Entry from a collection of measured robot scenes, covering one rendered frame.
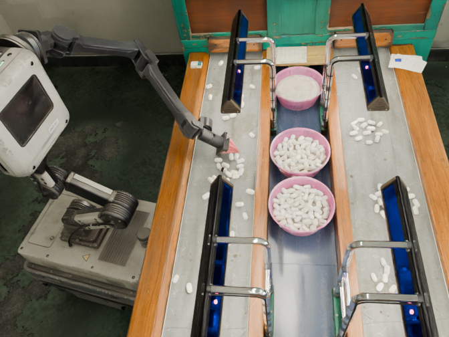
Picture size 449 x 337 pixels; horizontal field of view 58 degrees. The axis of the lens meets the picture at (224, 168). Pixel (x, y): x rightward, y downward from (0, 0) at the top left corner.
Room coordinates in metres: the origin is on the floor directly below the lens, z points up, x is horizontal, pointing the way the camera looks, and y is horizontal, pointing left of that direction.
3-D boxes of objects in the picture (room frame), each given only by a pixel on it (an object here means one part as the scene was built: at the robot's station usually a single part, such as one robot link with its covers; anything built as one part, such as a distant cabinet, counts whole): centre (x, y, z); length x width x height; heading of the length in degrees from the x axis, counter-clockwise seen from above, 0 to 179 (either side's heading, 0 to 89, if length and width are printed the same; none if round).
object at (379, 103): (1.33, -0.68, 1.08); 0.62 x 0.08 x 0.07; 167
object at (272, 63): (1.44, -0.21, 0.90); 0.20 x 0.19 x 0.45; 167
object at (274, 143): (1.13, -0.35, 0.72); 0.27 x 0.27 x 0.10
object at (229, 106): (1.46, -0.14, 1.08); 0.62 x 0.08 x 0.07; 167
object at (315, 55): (1.77, -0.50, 0.77); 0.33 x 0.15 x 0.01; 77
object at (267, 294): (0.49, 0.01, 0.90); 0.20 x 0.19 x 0.45; 167
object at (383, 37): (1.74, -0.84, 0.83); 0.30 x 0.06 x 0.07; 77
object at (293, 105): (1.56, -0.45, 0.72); 0.27 x 0.27 x 0.10
